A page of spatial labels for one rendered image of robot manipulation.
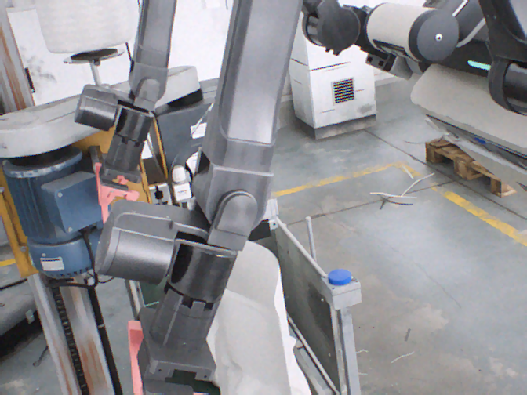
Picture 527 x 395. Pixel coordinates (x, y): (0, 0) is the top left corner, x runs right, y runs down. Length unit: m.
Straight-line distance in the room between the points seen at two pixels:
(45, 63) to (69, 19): 2.96
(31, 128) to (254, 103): 0.79
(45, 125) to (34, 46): 2.94
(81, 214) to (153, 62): 0.35
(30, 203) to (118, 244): 0.81
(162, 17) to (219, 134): 0.60
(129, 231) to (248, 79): 0.17
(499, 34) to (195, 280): 0.38
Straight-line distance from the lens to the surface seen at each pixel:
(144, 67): 1.17
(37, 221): 1.42
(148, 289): 2.83
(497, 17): 0.70
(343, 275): 1.72
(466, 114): 1.09
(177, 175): 1.54
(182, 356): 0.66
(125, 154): 1.20
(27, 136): 1.33
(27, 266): 1.66
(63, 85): 4.30
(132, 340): 0.74
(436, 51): 0.94
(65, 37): 1.33
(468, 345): 2.92
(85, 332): 1.81
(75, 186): 1.32
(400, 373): 2.77
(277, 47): 0.59
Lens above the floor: 1.71
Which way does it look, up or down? 22 degrees down
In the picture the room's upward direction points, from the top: 9 degrees counter-clockwise
